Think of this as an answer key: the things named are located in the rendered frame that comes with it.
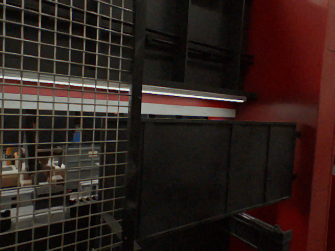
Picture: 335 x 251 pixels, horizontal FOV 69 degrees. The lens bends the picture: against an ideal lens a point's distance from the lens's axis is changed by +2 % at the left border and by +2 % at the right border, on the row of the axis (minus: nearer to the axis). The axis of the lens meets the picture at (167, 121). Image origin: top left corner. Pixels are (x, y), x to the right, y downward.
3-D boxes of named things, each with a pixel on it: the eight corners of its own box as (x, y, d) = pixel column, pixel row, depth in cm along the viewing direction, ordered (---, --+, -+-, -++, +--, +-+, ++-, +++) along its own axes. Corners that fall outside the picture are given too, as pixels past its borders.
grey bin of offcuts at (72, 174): (98, 179, 447) (100, 140, 443) (112, 188, 400) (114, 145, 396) (51, 185, 398) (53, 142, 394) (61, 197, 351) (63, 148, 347)
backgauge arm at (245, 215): (195, 205, 161) (196, 184, 160) (290, 259, 108) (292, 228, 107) (186, 207, 156) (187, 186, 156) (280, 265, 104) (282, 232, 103)
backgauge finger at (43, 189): (57, 184, 115) (57, 174, 115) (69, 204, 94) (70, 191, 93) (28, 188, 108) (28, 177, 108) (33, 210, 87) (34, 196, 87)
